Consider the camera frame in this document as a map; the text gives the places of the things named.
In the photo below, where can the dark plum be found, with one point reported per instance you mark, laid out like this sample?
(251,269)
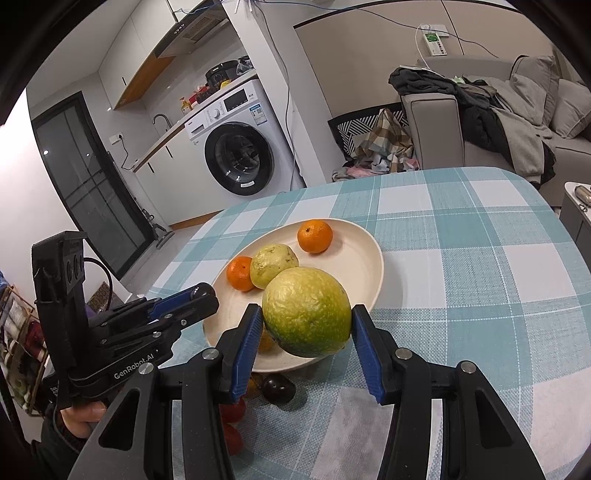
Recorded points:
(278,389)

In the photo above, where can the grey sofa cushion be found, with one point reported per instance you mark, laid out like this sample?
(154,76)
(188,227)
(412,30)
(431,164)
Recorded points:
(572,112)

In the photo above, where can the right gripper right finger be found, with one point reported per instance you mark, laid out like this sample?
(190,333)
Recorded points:
(398,377)

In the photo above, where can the plaid cloth on chair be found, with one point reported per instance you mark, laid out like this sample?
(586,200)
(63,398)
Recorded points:
(388,148)

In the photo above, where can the white washing machine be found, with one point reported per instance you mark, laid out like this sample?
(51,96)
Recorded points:
(243,146)

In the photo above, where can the smaller yellow-green guava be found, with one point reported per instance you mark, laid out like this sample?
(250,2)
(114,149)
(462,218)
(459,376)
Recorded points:
(269,262)

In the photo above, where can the kitchen counter with cabinets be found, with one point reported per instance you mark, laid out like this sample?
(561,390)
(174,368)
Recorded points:
(173,173)

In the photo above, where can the cream round plate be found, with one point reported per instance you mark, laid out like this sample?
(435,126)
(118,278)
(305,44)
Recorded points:
(354,258)

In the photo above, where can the large green guava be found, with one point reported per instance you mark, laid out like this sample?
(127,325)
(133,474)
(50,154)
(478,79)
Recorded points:
(307,312)

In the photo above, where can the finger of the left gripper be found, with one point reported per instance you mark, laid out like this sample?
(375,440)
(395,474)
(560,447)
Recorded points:
(184,318)
(167,305)

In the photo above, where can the red tomato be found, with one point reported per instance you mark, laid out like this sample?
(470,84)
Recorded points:
(233,439)
(233,413)

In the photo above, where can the dark clothes pile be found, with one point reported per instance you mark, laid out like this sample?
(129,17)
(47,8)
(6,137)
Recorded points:
(504,117)

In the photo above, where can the white wall control panel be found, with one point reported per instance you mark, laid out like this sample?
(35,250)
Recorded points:
(433,35)

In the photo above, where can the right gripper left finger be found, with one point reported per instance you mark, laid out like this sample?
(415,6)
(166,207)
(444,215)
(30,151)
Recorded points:
(218,375)

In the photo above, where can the person's left hand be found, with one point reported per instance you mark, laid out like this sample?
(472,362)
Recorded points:
(78,419)

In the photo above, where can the grey sofa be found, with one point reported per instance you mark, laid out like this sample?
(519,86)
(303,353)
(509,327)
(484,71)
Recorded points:
(572,155)

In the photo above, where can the brown longan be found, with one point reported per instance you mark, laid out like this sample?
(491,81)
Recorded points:
(254,386)

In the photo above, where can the orange mandarin near guava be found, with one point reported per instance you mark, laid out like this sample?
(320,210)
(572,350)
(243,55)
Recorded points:
(238,274)

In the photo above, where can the black patterned chair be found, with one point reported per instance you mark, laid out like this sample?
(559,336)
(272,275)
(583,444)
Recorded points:
(346,127)

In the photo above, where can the orange mandarin far side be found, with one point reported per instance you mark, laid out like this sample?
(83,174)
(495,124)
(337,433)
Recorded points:
(314,236)

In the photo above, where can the black glass door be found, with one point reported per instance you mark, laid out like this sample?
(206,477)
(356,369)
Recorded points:
(90,186)

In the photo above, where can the range hood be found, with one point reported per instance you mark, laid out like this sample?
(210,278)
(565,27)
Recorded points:
(196,26)

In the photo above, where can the teal plaid tablecloth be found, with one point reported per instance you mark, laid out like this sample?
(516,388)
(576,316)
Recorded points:
(477,267)

